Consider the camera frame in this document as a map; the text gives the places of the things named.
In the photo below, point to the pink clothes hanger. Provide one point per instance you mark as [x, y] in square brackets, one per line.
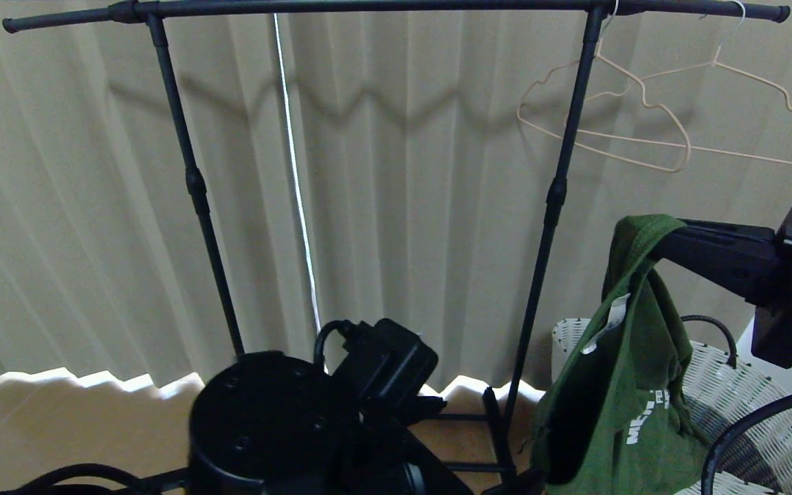
[688, 148]
[767, 159]

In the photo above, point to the green printed t-shirt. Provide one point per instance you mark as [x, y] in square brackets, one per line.
[616, 412]

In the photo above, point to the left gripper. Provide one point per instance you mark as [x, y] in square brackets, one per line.
[403, 467]

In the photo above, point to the white laundry basket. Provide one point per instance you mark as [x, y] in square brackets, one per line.
[781, 426]

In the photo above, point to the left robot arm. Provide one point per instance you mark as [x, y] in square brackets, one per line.
[265, 426]

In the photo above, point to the black clothes rack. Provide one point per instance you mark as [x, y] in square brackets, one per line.
[555, 194]

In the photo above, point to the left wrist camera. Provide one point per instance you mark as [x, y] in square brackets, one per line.
[382, 364]

